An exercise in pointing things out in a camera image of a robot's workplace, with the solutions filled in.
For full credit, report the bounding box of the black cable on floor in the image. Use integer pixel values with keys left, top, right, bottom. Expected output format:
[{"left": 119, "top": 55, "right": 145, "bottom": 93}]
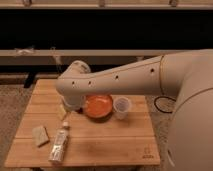
[{"left": 153, "top": 96, "right": 177, "bottom": 114}]

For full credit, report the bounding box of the orange bowl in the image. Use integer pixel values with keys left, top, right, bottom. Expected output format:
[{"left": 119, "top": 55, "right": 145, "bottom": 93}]
[{"left": 83, "top": 95, "right": 113, "bottom": 119}]

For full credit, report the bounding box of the beige sponge block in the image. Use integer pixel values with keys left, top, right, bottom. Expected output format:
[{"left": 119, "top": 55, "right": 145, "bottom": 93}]
[{"left": 32, "top": 125, "right": 49, "bottom": 147}]

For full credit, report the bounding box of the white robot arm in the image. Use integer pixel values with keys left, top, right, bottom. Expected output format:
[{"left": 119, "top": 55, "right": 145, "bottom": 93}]
[{"left": 56, "top": 49, "right": 213, "bottom": 171}]

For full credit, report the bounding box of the clear plastic bottle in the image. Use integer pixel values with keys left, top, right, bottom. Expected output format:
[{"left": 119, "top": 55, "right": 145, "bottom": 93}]
[{"left": 49, "top": 121, "right": 70, "bottom": 163}]

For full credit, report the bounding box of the wooden table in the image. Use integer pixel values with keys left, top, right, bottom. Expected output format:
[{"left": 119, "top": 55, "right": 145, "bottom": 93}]
[{"left": 5, "top": 79, "right": 160, "bottom": 168}]

